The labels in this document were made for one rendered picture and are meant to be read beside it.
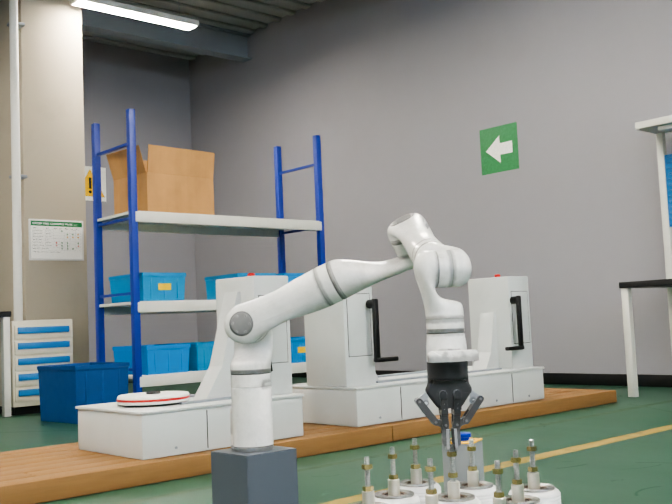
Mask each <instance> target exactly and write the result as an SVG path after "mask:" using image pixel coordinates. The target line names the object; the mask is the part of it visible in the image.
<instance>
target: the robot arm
mask: <svg viewBox="0 0 672 504"><path fill-rule="evenodd" d="M387 235H388V238H389V241H390V243H391V245H392V247H393V249H394V250H395V252H396V254H397V256H398V257H396V258H393V259H390V260H386V261H379V262H366V261H357V260H349V259H335V260H331V261H329V262H327V263H325V264H323V265H321V266H318V267H316V268H315V269H312V270H311V271H309V272H307V273H305V274H303V275H301V276H300V277H298V278H296V279H294V280H292V281H291V282H289V283H287V284H286V285H284V286H282V287H281V288H279V289H277V290H275V291H273V292H271V293H269V294H267V295H264V296H261V297H259V298H256V299H253V300H250V301H247V302H245V303H241V304H238V305H236V306H235V307H233V308H232V309H231V310H230V311H229V312H228V314H227V315H226V318H225V321H224V330H225V332H226V334H227V336H228V337H229V338H230V339H232V340H233V341H234V356H233V359H232V361H231V364H230V374H231V403H232V407H231V408H230V435H231V450H233V451H234V452H240V453H252V452H263V451H269V450H272V449H274V440H273V411H272V386H271V373H270V372H271V362H272V358H273V330H272V329H273V328H274V327H276V326H278V325H280V324H282V323H284V322H286V321H288V320H291V319H294V318H297V317H300V316H304V315H307V314H311V313H314V312H317V311H320V310H322V309H325V308H327V307H330V306H332V305H334V304H336V303H338V302H340V301H342V300H345V299H347V298H348V297H350V296H352V295H354V294H356V293H358V292H360V291H362V290H364V289H366V288H368V287H370V286H372V285H374V284H376V283H379V282H381V281H383V280H386V279H388V278H391V277H393V276H396V275H398V274H401V273H403V272H406V271H408V270H411V269H414V274H415V278H416V281H417V284H418V286H419V289H420V292H421V295H422V299H423V303H424V308H425V315H426V333H427V338H426V360H427V380H428V382H427V386H426V388H425V393H424V394H422V395H421V396H420V397H419V398H418V397H417V398H415V400H414V401H415V403H416V404H417V406H418V407H419V408H420V409H421V411H422V412H423V413H424V414H425V416H426V417H427V418H428V420H429V421H430V422H431V423H432V424H433V425H435V426H439V427H440V428H441V443H442V445H443V446H445V449H446V450H451V439H450V429H449V418H448V415H449V414H448V409H450V408H451V424H452V428H451V436H452V444H454V450H456V449H458V446H460V445H461V434H460V428H461V426H463V425H465V424H469V423H470V421H471V419H472V418H473V416H474V415H475V413H476V412H477V410H478V408H479V407H480V405H481V404H482V402H483V401H484V397H483V396H481V395H478V394H477V393H475V392H474V391H472V387H471V385H470V383H469V378H468V361H478V360H479V352H478V351H477V350H476V349H473V350H472V349H469V350H467V344H466V338H465V333H464V332H465V329H464V311H463V306H462V304H461V303H460V302H457V301H453V300H447V299H443V298H441V297H439V295H438V294H437V293H436V290H435V288H448V287H460V286H463V285H464V284H466V283H467V282H468V280H469V279H470V276H471V272H472V266H471V262H470V259H469V257H468V255H467V254H466V253H465V252H464V251H463V250H461V249H459V248H456V247H452V246H447V245H443V244H442V243H441V242H440V241H438V240H437V239H436V238H435V237H434V235H433V233H432V231H431V229H430V227H429V225H428V223H427V221H426V220H425V218H424V217H423V216H422V215H420V214H418V213H411V214H406V215H404V216H402V217H400V218H398V219H396V220H395V221H394V222H392V223H391V224H390V226H389V227H388V230H387ZM469 395H470V398H469V402H470V405H469V406H468V408H467V410H466V411H465V413H464V414H463V416H462V417H461V418H460V416H461V407H462V406H463V404H464V403H465V401H466V400H467V398H468V397H469ZM428 397H429V398H430V399H431V401H432V402H433V403H434V404H435V406H436V407H437V408H438V410H439V416H440V419H437V418H436V416H435V415H434V414H433V413H432V411H431V410H430V409H429V408H428V405H429V401H428Z"/></svg>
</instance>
